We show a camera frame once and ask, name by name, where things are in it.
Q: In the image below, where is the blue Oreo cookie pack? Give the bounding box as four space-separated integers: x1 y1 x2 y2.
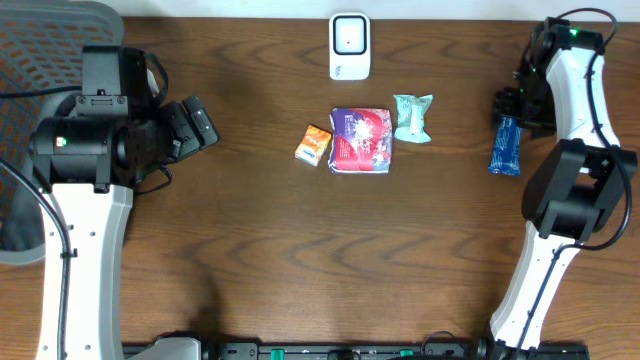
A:
488 116 523 176

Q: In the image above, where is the teal green snack packet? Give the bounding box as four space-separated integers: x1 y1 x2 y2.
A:
394 95 433 144

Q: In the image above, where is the small orange snack box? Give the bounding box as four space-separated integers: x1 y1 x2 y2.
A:
294 125 332 167

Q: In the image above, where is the red purple snack bag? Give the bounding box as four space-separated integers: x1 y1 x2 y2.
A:
328 108 392 174

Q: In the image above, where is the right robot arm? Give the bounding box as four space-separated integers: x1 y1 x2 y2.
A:
489 18 638 358

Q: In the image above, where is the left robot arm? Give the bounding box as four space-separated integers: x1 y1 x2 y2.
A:
33 94 219 359

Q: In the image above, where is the grey plastic mesh basket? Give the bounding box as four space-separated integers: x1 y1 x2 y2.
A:
1 0 124 265

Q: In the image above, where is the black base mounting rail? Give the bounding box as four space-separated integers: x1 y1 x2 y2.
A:
122 341 591 360

